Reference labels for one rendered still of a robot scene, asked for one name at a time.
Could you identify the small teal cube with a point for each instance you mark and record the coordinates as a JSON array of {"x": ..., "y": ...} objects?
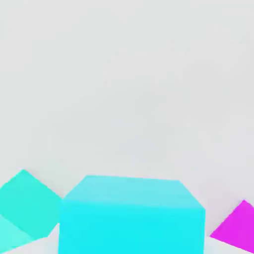
[{"x": 27, "y": 202}]

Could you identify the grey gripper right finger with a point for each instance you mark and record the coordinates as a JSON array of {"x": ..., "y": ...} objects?
[{"x": 216, "y": 248}]

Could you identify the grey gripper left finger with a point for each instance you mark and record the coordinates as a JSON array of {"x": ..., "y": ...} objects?
[{"x": 45, "y": 247}]

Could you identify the small magenta cube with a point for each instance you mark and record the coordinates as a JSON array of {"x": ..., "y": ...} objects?
[{"x": 238, "y": 224}]

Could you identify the small cyan cube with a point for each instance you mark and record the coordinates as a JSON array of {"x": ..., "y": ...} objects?
[{"x": 131, "y": 222}]

